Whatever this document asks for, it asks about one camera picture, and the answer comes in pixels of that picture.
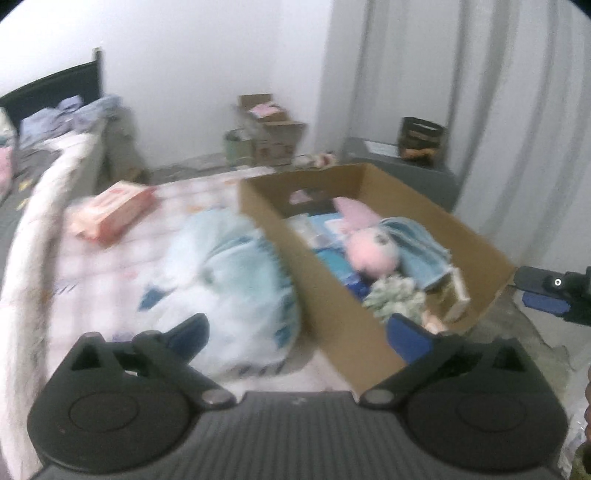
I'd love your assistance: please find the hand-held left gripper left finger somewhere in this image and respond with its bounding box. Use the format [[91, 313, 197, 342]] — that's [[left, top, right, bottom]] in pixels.
[[69, 313, 237, 409]]

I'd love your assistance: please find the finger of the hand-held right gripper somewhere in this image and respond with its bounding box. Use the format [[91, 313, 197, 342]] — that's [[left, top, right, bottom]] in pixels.
[[522, 292, 570, 318], [514, 266, 575, 296]]

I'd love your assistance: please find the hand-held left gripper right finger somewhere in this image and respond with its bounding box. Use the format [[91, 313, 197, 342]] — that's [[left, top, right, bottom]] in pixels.
[[359, 313, 532, 409]]

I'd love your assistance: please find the green patterned scrunchie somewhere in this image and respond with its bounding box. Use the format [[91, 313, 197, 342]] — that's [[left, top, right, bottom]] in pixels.
[[362, 274, 428, 325]]

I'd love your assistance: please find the white plastic bag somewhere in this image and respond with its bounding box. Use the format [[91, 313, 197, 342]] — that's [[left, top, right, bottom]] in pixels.
[[139, 210, 304, 382]]

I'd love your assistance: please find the small white carton box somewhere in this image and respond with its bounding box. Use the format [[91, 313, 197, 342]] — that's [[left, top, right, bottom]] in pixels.
[[441, 265, 472, 324]]

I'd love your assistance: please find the large brown cardboard box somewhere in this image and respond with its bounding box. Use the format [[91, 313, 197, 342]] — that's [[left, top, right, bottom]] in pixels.
[[238, 162, 518, 393]]

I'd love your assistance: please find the light blue towel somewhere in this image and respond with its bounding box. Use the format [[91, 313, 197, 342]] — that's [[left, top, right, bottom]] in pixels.
[[379, 217, 454, 292]]

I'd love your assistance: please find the pink plush toy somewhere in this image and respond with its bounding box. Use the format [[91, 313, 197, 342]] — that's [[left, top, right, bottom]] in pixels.
[[332, 197, 403, 278]]

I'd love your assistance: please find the pink checked bed sheet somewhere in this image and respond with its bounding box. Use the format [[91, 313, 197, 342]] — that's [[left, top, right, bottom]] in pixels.
[[46, 168, 362, 394]]

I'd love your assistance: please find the pink red tissue pack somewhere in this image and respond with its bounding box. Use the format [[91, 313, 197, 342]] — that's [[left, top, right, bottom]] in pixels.
[[69, 181, 158, 248]]

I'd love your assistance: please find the grey cabinet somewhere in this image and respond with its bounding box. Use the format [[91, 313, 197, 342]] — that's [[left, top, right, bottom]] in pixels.
[[342, 136, 461, 214]]

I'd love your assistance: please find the white fringed blanket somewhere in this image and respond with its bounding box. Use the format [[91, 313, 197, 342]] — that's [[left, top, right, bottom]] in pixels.
[[0, 134, 108, 464]]

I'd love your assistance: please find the dark brown box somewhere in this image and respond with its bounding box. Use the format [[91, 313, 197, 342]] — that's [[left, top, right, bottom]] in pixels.
[[398, 117, 449, 165]]

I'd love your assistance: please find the green paper bag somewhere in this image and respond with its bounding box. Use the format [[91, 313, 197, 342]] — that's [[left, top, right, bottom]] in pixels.
[[224, 128, 257, 166]]

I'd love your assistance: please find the printed cardboard box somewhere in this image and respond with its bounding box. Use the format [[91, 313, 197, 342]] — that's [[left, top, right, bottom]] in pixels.
[[252, 120, 309, 166]]

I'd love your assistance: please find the grey curtain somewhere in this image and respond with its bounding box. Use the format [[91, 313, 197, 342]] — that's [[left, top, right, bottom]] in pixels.
[[318, 0, 591, 297]]

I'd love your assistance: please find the grey sheet with yellow prints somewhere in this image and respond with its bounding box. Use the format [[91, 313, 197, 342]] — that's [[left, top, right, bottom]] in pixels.
[[0, 148, 61, 219]]

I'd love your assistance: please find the small open cardboard box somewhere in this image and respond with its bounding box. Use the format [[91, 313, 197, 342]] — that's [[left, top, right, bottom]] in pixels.
[[238, 93, 291, 124]]

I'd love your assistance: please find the purple blue clothes pile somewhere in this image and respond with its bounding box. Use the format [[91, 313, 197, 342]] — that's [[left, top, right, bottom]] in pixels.
[[18, 95, 128, 149]]

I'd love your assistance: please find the dark bed headboard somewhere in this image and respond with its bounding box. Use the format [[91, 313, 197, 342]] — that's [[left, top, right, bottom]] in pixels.
[[0, 48, 105, 136]]

